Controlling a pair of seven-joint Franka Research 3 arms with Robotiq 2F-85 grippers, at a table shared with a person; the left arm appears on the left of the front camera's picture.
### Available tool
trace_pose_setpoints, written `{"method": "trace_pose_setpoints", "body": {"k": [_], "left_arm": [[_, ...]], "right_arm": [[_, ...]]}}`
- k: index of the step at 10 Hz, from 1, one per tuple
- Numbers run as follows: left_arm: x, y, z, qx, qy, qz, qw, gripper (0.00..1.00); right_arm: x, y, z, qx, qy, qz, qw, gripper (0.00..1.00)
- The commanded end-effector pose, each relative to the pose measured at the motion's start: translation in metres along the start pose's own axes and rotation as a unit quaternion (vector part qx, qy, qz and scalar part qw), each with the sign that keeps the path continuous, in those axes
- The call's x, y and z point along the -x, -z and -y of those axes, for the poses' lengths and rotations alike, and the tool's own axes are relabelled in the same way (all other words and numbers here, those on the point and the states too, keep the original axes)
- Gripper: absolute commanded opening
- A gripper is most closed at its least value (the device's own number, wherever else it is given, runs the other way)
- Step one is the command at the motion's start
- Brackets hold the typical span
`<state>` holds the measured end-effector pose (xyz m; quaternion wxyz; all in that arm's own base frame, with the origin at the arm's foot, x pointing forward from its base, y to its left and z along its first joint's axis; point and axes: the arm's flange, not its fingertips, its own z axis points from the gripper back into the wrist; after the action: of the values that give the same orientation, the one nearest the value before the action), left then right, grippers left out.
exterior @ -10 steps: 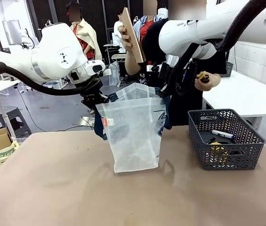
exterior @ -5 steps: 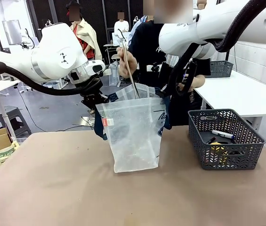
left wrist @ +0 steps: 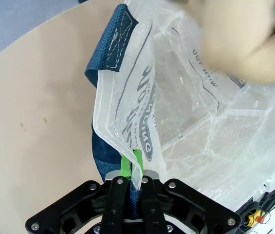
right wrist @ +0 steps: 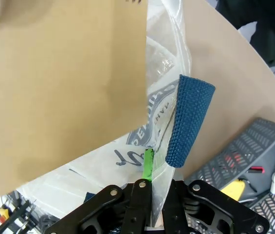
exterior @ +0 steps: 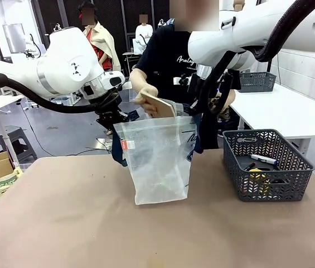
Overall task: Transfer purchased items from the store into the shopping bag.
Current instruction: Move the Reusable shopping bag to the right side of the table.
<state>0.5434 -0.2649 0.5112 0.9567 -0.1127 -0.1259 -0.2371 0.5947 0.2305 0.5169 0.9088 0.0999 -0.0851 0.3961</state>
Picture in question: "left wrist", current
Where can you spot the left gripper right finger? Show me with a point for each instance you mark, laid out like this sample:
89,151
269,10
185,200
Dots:
152,202

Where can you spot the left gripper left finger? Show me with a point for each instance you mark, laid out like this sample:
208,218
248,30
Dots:
115,202

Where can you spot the person's right hand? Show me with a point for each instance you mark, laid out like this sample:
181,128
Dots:
237,36

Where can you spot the yellow red emergency stop button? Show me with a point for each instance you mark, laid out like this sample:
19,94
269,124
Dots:
254,218

